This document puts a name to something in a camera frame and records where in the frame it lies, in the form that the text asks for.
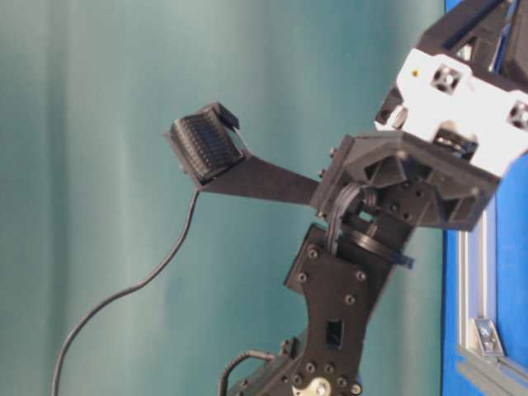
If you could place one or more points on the blue backdrop board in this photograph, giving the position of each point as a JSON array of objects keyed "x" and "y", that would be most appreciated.
[{"x": 511, "y": 282}]

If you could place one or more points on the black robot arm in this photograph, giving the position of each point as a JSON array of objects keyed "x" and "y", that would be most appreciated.
[{"x": 340, "y": 270}]

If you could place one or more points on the aluminium extrusion frame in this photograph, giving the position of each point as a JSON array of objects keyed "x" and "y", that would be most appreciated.
[{"x": 485, "y": 364}]

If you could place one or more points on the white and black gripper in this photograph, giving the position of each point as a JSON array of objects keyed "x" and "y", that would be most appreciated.
[{"x": 440, "y": 148}]

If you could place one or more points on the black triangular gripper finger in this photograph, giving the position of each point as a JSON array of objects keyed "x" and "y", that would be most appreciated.
[{"x": 488, "y": 36}]

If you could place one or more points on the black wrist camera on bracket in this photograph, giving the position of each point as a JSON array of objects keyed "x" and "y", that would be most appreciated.
[{"x": 205, "y": 144}]

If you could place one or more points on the lower metal corner bracket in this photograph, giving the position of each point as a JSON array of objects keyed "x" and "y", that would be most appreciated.
[{"x": 488, "y": 340}]

